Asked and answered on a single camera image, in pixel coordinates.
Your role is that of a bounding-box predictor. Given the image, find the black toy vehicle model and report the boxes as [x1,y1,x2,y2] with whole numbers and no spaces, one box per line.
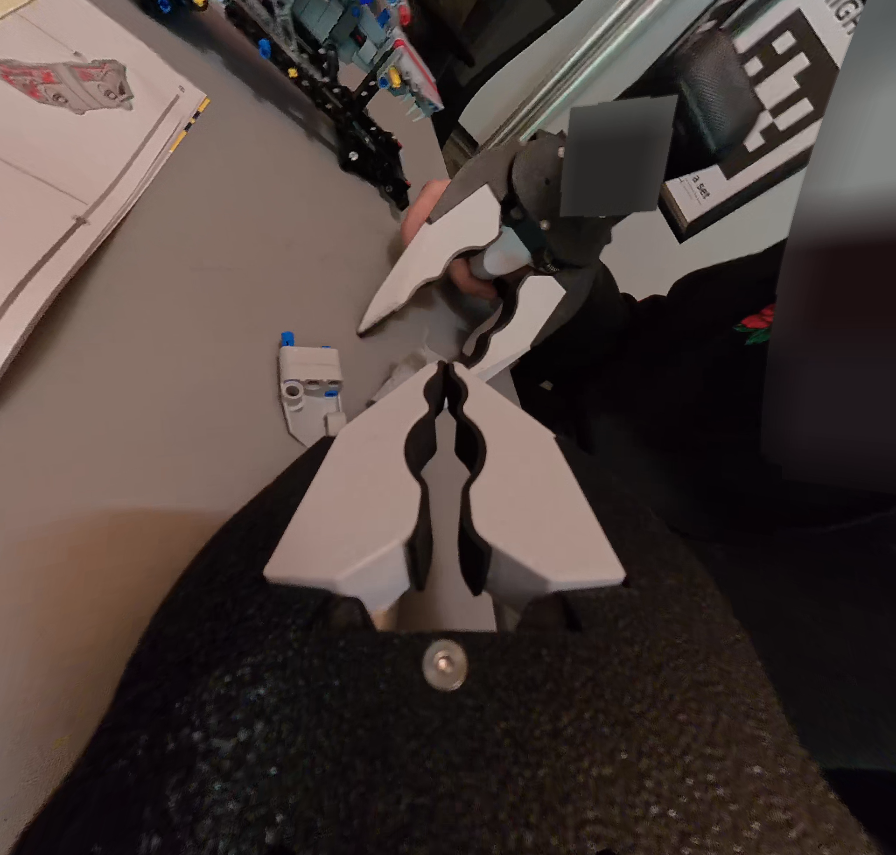
[119,0,445,212]

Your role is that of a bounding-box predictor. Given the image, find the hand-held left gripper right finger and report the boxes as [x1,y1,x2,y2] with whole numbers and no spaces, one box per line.
[448,364,626,612]

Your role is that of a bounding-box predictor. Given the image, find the grey desk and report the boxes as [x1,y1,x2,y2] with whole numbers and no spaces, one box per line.
[0,0,533,855]

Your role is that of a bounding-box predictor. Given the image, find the grey brick assembly blue pins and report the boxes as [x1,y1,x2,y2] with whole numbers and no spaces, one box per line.
[278,331,347,448]

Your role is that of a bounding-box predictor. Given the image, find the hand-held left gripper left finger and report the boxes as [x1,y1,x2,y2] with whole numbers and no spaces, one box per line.
[265,361,449,614]

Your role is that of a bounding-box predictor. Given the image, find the black printed sweatshirt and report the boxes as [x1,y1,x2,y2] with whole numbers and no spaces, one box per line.
[511,239,792,541]

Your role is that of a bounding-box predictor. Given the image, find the open building instruction booklet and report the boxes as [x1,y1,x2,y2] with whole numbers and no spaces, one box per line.
[0,0,211,380]

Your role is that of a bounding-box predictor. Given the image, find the silver metal bar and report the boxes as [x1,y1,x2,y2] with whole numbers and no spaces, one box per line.
[483,0,708,145]

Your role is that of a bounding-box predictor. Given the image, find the person's right hand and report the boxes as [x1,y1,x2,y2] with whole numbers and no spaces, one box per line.
[400,178,501,303]

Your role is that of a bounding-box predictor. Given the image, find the grey curved toy panel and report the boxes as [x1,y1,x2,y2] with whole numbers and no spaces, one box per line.
[370,357,424,405]

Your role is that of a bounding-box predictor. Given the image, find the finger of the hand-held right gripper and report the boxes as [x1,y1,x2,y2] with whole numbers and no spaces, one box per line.
[461,274,568,381]
[357,186,506,338]

